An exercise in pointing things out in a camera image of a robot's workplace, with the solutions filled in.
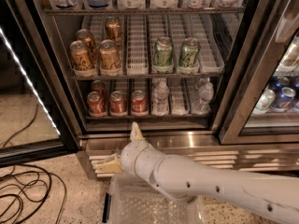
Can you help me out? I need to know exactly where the green soda can right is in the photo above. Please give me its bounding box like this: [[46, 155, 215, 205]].
[[178, 37, 200, 74]]

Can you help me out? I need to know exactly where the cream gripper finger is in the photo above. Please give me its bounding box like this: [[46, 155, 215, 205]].
[[95, 154, 123, 173], [130, 121, 144, 141]]

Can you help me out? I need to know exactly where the orange soda can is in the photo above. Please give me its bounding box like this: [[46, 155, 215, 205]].
[[105, 16, 122, 48], [70, 40, 94, 71], [76, 29, 97, 63], [99, 39, 121, 71]]

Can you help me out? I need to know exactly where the orange soda can back left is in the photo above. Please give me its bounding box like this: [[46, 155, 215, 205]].
[[76, 29, 97, 63]]

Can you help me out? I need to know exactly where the orange soda can far back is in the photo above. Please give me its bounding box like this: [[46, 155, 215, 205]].
[[105, 16, 122, 48]]

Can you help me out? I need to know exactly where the clear water bottle right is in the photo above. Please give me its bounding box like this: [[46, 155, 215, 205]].
[[192, 77, 214, 115]]

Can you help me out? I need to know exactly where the closed fridge glass door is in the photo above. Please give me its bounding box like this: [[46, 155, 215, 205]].
[[218, 0, 299, 145]]

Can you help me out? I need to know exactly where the orange soda can front left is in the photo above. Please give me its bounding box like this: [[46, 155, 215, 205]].
[[70, 40, 94, 71]]

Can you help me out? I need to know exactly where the blue can behind glass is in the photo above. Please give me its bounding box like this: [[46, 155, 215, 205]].
[[271, 87, 296, 112]]

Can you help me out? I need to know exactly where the black cable on floor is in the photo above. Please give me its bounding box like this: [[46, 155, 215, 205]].
[[0, 103, 68, 224]]

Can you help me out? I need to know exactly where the green soda can left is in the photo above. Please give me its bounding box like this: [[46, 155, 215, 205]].
[[153, 36, 173, 73]]

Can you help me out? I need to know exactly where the clear water bottle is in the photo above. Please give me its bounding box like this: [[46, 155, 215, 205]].
[[152, 80, 170, 116], [192, 77, 214, 115]]

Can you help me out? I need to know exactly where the clear water bottle left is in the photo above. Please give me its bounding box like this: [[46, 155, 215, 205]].
[[152, 80, 170, 116]]

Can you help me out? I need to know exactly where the clear plastic bin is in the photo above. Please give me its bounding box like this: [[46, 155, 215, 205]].
[[107, 173, 205, 224]]

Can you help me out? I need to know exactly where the green soda can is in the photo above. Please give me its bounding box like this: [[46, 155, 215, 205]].
[[178, 37, 200, 74], [153, 36, 173, 73]]

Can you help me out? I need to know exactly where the orange soda can front right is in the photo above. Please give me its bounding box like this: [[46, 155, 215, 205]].
[[99, 39, 121, 71]]

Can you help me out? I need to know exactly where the silver can behind glass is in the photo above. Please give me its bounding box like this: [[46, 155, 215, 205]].
[[252, 89, 276, 115]]

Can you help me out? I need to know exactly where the open fridge glass door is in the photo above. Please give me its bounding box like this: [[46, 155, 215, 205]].
[[0, 0, 79, 167]]

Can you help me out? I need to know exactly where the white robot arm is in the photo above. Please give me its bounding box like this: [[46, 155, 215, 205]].
[[95, 123, 299, 224]]

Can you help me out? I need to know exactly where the red coke can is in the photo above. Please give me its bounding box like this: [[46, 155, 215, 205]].
[[109, 91, 127, 117], [131, 90, 148, 116], [87, 91, 107, 117], [91, 80, 107, 100]]

